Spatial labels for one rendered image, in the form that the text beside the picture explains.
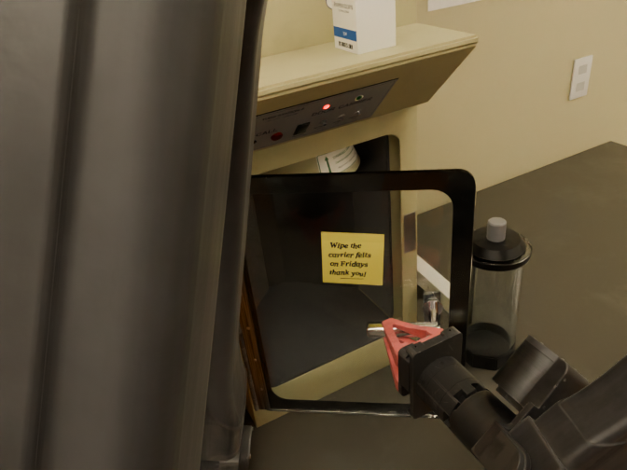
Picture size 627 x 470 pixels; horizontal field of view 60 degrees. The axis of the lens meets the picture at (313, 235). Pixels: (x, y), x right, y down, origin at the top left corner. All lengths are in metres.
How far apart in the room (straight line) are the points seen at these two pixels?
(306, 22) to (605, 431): 0.51
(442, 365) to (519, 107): 1.10
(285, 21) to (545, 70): 1.08
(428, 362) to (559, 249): 0.78
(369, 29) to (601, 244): 0.90
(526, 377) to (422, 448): 0.37
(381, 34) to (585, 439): 0.43
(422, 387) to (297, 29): 0.42
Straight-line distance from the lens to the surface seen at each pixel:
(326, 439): 0.91
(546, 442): 0.51
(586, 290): 1.23
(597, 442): 0.50
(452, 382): 0.59
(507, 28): 1.51
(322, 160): 0.76
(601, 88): 1.86
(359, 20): 0.62
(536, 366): 0.56
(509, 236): 0.91
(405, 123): 0.79
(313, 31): 0.68
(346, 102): 0.63
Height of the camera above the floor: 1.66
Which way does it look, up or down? 31 degrees down
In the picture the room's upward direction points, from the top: 7 degrees counter-clockwise
